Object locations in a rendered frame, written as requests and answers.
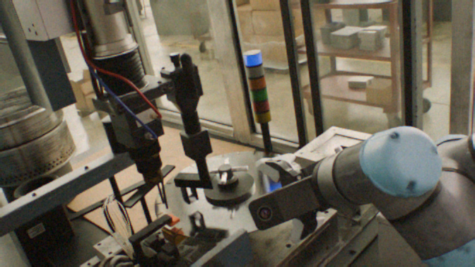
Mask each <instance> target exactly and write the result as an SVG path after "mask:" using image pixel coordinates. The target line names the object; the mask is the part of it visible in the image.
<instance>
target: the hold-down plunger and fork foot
mask: <svg viewBox="0 0 475 267"><path fill-rule="evenodd" d="M195 163H196V166H197V171H198V173H191V172H179V174H178V175H176V176H175V178H174V179H173V180H174V183H175V186H176V187H180V188H181V192H182V197H183V199H184V201H185V202H186V203H187V204H191V201H189V197H188V193H187V188H190V189H191V193H192V194H194V196H195V198H196V200H199V197H198V193H197V188H198V189H213V188H214V187H215V186H216V185H217V183H218V180H217V176H216V174H210V172H209V166H208V163H207V159H206V158H204V159H201V160H195Z"/></svg>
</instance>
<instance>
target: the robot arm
mask: <svg viewBox="0 0 475 267"><path fill-rule="evenodd" d="M334 151H335V153H334V154H332V155H329V156H327V157H325V158H322V159H320V160H317V161H315V162H312V164H310V165H308V166H307V167H304V168H302V169H300V170H298V171H297V170H296V168H295V167H294V166H293V165H292V164H291V163H292V161H294V159H295V156H294V155H293V154H285V155H281V156H278V157H275V158H262V159H260V160H257V161H256V162H255V164H256V169H257V170H260V171H262V172H263V173H264V174H267V175H268V176H269V177H270V178H271V179H272V181H275V182H276V183H278V182H281V187H280V188H277V189H275V190H273V191H272V192H270V193H267V194H265V195H263V196H259V197H257V198H254V199H253V200H252V201H251V202H250V203H249V211H250V213H251V216H252V218H253V221H254V224H255V226H256V228H257V229H258V230H267V229H269V228H271V227H275V226H277V225H280V224H283V223H284V222H286V221H288V220H293V229H292V230H291V235H290V236H289V237H288V238H289V240H290V241H291V242H292V243H294V244H298V243H300V242H301V241H303V240H304V239H305V238H306V237H307V236H309V235H311V234H312V233H313V232H314V231H315V230H316V229H317V228H318V227H319V226H320V225H321V224H322V223H324V221H325V217H321V218H317V212H318V211H319V212H321V213H323V212H325V211H326V210H327V209H329V208H353V207H357V206H364V205H368V204H373V205H374V207H376V209H378V211H379V212H380V213H381V214H382V215H383V216H384V217H385V218H386V219H388V222H389V223H390V224H391V225H392V226H393V228H394V229H395V230H396V231H397V232H398V233H399V234H400V235H401V236H402V237H403V238H404V239H405V241H406V242H407V243H408V244H409V245H410V246H411V248H412V249H413V250H414V251H415V252H416V253H417V255H418V256H419V257H420V258H421V261H422V262H423V263H426V264H427V265H428V266H429V267H475V133H473V134H472V135H470V136H463V135H449V136H444V137H442V138H439V139H438V140H437V141H436V142H433V140H432V139H431V138H430V137H429V136H428V135H426V133H425V132H423V131H422V130H420V129H417V128H414V127H410V126H400V127H397V128H393V129H388V130H386V131H381V132H378V133H374V134H373V135H372V136H370V137H369V138H367V139H366V140H364V141H361V142H359V143H357V144H354V145H352V146H349V147H347V148H344V149H343V150H342V148H341V146H337V147H335V148H334Z"/></svg>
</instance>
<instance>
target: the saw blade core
mask: <svg viewBox="0 0 475 267"><path fill-rule="evenodd" d="M278 156H280V155H278V154H275V153H267V152H255V151H246V152H240V154H239V152H236V153H227V154H223V156H222V155H217V156H214V157H211V158H207V160H208V162H207V163H208V166H209V170H217V169H218V167H220V166H221V165H224V164H225V159H226V158H229V165H230V166H231V167H242V166H248V170H246V171H240V172H246V173H248V174H250V175H252V177H253V179H254V189H253V192H252V193H251V194H250V195H249V196H247V197H244V198H243V199H241V200H239V201H235V202H231V203H214V202H212V201H209V200H208V199H207V198H206V197H205V195H204V193H203V189H198V188H197V193H198V197H199V200H196V201H195V202H194V203H191V204H187V203H186V202H185V201H184V199H183V197H182V192H181V188H180V187H176V186H175V183H174V180H173V179H174V178H175V176H176V175H178V174H179V173H177V174H175V175H174V176H172V178H171V179H170V180H168V181H167V182H166V184H165V193H166V198H167V201H168V209H166V206H165V203H163V202H162V199H161V197H160V195H159V192H158V195H157V196H156V199H155V203H154V211H155V215H156V217H157V219H158V218H160V217H161V216H163V215H165V214H166V213H167V214H168V215H169V214H172V215H175V216H177V217H178V218H179V219H180V222H179V223H178V224H176V225H175V226H172V227H168V226H167V225H166V226H165V228H166V229H168V228H170V231H171V232H174V233H177V234H179V235H182V236H185V237H193V239H194V237H195V239H215V238H216V239H227V238H228V237H229V236H230V235H232V234H233V233H234V232H236V231H237V230H239V229H240V228H241V227H242V228H244V229H246V230H247V231H248V234H249V233H251V232H255V231H257V230H258V229H257V228H256V226H255V224H254V221H253V218H252V216H251V213H250V211H249V203H250V202H251V201H252V200H253V199H254V198H257V197H259V196H263V195H265V194H267V193H270V192H272V191H273V190H275V189H277V188H280V187H281V182H278V183H276V182H275V181H272V179H271V178H270V177H269V176H268V175H267V174H264V173H263V172H262V171H260V170H257V169H256V164H255V162H256V161H257V160H260V159H262V158H275V157H278ZM190 166H192V167H193V168H192V167H190ZM190 166H189V167H186V168H185V169H183V170H182V171H180V172H191V173H198V171H197V166H196V164H193V165H190ZM160 203H161V204H160ZM162 213H163V214H162ZM180 229H181V230H180ZM196 233H198V234H197V235H196ZM217 233H218V234H217ZM216 234H217V236H216ZM195 235H196V236H195Z"/></svg>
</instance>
